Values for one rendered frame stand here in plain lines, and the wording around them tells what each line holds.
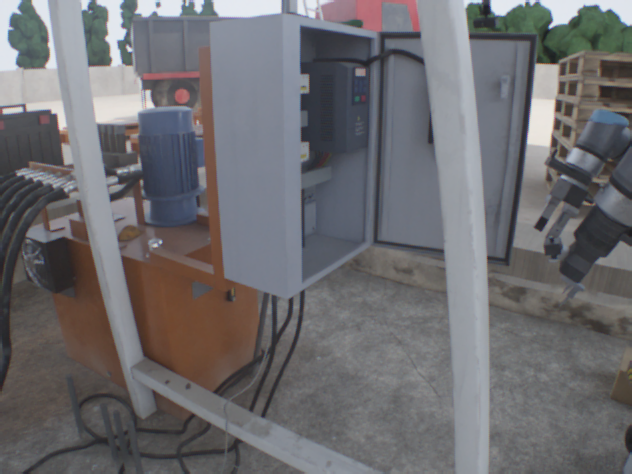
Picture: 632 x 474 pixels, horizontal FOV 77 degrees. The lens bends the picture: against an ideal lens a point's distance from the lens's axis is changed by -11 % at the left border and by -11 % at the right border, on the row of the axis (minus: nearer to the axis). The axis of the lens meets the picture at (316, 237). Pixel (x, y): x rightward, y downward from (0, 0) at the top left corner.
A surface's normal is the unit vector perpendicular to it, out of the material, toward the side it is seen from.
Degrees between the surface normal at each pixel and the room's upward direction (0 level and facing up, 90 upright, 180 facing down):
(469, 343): 93
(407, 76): 90
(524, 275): 88
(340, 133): 90
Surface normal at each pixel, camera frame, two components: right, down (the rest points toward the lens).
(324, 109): -0.56, 0.29
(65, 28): 0.83, 0.21
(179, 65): 0.39, 0.31
